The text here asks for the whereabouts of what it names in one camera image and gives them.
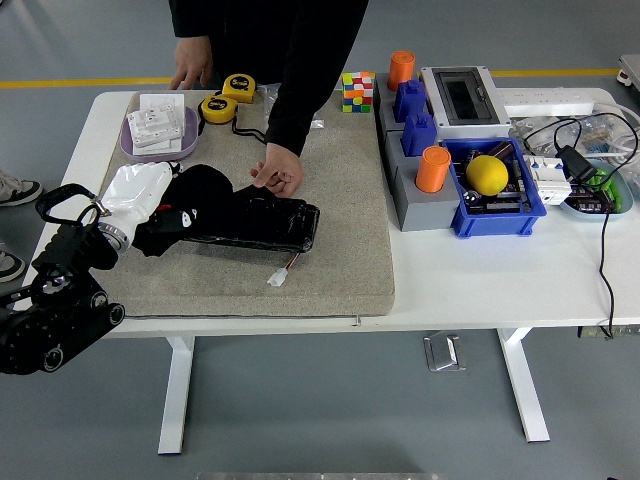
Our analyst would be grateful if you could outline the black power adapter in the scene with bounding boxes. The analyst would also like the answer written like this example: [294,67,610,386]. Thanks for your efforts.
[555,144,599,184]

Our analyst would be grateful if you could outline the yellow tape measure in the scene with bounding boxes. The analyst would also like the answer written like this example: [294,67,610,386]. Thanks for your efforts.
[221,73,259,105]
[199,94,240,125]

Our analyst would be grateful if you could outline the green terminal blocks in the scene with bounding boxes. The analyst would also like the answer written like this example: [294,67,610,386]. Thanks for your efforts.
[584,168,624,214]

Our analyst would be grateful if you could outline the yellow ball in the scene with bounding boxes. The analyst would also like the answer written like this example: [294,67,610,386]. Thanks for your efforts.
[465,154,510,197]

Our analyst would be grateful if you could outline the white circuit breaker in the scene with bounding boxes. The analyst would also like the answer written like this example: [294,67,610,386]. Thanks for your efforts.
[524,153,574,207]

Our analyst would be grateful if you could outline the white table leg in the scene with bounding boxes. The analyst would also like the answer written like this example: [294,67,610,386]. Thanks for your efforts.
[496,327,552,444]
[157,335,196,456]

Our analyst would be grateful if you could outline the flat white cover plate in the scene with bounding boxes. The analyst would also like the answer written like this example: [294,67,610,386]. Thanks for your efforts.
[132,134,184,154]

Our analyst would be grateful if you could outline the person's right hand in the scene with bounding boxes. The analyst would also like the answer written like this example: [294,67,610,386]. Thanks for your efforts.
[168,35,214,92]

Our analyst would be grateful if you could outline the blue plastic bin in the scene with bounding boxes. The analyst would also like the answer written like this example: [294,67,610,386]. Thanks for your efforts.
[439,137,548,238]

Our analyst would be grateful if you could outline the purple oval tray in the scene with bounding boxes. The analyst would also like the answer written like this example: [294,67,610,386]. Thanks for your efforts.
[119,105,201,163]

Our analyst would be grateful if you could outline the grey electrical enclosure box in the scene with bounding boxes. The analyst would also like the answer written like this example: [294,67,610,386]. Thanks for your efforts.
[419,65,512,142]

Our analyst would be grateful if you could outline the clear bag of parts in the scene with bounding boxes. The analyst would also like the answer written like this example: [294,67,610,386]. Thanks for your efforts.
[509,115,640,167]

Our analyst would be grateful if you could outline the white power cable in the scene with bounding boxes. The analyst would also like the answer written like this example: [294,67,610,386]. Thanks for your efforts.
[592,99,640,162]

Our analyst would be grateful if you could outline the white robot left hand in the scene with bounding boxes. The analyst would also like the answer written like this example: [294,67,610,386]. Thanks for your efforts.
[99,160,185,235]

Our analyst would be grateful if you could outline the person's left hand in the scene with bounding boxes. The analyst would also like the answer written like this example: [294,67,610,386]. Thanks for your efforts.
[249,142,307,199]

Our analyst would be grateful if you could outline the black adapter cable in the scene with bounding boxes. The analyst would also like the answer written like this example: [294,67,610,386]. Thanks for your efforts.
[522,112,640,341]

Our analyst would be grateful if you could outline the dark relay modules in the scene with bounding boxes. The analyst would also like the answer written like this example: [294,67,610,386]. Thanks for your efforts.
[567,184,614,216]

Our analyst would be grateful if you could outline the person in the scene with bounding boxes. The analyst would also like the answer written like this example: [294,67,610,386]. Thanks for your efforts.
[167,0,370,157]
[0,168,45,284]

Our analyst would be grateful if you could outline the wire with white connector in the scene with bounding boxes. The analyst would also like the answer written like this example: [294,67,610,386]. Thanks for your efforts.
[266,252,301,289]

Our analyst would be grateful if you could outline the dark electronic module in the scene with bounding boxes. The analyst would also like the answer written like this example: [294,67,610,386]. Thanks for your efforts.
[480,160,534,215]

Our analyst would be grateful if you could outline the white equipment base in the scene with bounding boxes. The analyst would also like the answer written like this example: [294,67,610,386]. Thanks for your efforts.
[617,53,640,94]

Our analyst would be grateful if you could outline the orange cylinder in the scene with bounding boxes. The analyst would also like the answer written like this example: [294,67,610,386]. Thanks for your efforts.
[414,145,453,194]
[388,50,417,93]

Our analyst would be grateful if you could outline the white switch module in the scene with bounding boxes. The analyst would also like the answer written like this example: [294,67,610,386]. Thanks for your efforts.
[125,108,183,148]

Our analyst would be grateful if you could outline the large white wall plate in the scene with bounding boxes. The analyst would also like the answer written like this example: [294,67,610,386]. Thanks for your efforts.
[138,93,186,132]

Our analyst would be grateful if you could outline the grey-brown mat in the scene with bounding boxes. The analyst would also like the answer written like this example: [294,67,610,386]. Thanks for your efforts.
[97,89,397,320]

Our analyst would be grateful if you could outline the colourful puzzle cube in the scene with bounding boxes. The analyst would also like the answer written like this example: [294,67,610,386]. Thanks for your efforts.
[341,70,376,114]

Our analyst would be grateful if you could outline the white power strip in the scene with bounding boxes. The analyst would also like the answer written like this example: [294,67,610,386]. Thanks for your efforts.
[492,87,597,119]

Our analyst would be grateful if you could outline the silver floor box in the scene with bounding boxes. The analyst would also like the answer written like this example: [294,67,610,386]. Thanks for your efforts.
[423,332,468,373]

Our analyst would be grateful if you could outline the black tape measure strap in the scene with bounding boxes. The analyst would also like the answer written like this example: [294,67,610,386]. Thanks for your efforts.
[230,117,269,147]

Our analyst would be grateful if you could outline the blue plastic block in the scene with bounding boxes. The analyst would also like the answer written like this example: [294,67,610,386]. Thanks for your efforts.
[401,112,439,158]
[392,78,429,124]

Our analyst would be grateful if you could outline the grey peg holder base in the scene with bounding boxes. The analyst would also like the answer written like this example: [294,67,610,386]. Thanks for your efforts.
[373,72,469,233]

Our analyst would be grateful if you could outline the light blue dish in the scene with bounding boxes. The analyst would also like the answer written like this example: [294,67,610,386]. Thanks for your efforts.
[558,159,635,222]

